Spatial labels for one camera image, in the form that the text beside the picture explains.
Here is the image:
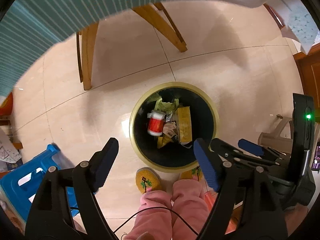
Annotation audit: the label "brown wooden door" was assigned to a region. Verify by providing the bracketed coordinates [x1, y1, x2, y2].
[293, 43, 320, 110]

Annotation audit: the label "yellow paper box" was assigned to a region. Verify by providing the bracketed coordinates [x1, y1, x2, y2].
[175, 106, 192, 144]

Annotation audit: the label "yellow round trash bin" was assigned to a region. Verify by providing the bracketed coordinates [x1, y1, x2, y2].
[129, 82, 219, 173]

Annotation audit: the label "blue plastic stool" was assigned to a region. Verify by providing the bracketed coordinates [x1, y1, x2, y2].
[1, 144, 75, 224]

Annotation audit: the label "beige plastic stool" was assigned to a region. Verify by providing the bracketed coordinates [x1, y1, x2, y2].
[258, 115, 294, 153]

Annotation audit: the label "tan green milk carton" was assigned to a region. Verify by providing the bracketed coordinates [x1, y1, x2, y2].
[154, 98, 179, 115]

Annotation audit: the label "pink pyjama legs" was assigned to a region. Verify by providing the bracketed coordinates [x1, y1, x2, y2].
[124, 179, 209, 239]

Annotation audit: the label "yellow knitted left slipper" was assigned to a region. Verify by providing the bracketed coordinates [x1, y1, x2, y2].
[136, 167, 162, 194]

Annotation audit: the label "yellow snack wrapper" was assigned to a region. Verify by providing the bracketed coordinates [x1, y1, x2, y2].
[157, 135, 174, 148]

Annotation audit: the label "yellow knitted slipper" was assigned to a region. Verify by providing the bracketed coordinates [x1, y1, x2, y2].
[136, 167, 162, 194]
[179, 166, 203, 181]

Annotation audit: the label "yellow knitted right slipper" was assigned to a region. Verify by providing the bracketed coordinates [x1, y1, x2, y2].
[179, 166, 203, 181]

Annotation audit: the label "black cable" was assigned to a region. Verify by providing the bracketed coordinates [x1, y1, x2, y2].
[113, 205, 200, 237]

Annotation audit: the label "wooden table leg frame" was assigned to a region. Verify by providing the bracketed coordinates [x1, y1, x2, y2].
[76, 2, 187, 90]

